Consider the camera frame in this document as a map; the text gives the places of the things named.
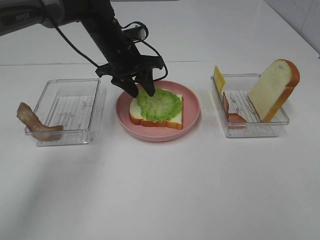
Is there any bread slice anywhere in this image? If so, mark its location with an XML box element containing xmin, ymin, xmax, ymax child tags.
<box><xmin>247</xmin><ymin>59</ymin><xmax>300</xmax><ymax>122</ymax></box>
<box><xmin>129</xmin><ymin>93</ymin><xmax>184</xmax><ymax>130</ymax></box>

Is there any clear plastic tray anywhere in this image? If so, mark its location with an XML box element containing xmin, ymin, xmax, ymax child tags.
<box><xmin>34</xmin><ymin>78</ymin><xmax>106</xmax><ymax>147</ymax></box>
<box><xmin>210</xmin><ymin>73</ymin><xmax>290</xmax><ymax>138</ymax></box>

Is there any right clear plastic tray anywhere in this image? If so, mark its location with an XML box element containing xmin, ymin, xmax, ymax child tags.
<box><xmin>210</xmin><ymin>73</ymin><xmax>290</xmax><ymax>138</ymax></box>

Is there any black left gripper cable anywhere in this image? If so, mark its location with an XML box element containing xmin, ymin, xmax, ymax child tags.
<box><xmin>41</xmin><ymin>0</ymin><xmax>169</xmax><ymax>83</ymax></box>

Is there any left clear plastic tray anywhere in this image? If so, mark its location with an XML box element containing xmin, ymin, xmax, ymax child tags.
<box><xmin>34</xmin><ymin>78</ymin><xmax>106</xmax><ymax>147</ymax></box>

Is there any pink round plate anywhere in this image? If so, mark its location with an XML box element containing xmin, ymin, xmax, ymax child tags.
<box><xmin>115</xmin><ymin>80</ymin><xmax>201</xmax><ymax>142</ymax></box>

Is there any brown bacon strip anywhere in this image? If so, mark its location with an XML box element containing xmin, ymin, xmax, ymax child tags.
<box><xmin>16</xmin><ymin>102</ymin><xmax>64</xmax><ymax>142</ymax></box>

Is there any yellow cheese slice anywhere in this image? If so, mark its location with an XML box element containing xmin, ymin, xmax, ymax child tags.
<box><xmin>213</xmin><ymin>65</ymin><xmax>226</xmax><ymax>96</ymax></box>

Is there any pink bacon strip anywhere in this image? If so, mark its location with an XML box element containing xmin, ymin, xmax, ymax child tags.
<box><xmin>222</xmin><ymin>92</ymin><xmax>247</xmax><ymax>129</ymax></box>

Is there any green lettuce leaf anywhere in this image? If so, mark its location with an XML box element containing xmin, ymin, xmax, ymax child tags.
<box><xmin>136</xmin><ymin>87</ymin><xmax>183</xmax><ymax>123</ymax></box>

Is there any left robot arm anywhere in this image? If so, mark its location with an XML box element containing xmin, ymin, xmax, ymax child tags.
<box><xmin>0</xmin><ymin>0</ymin><xmax>167</xmax><ymax>98</ymax></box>

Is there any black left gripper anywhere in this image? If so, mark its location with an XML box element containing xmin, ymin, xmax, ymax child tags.
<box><xmin>80</xmin><ymin>0</ymin><xmax>166</xmax><ymax>98</ymax></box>

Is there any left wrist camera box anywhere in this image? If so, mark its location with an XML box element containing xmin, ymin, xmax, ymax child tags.
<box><xmin>123</xmin><ymin>26</ymin><xmax>148</xmax><ymax>41</ymax></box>

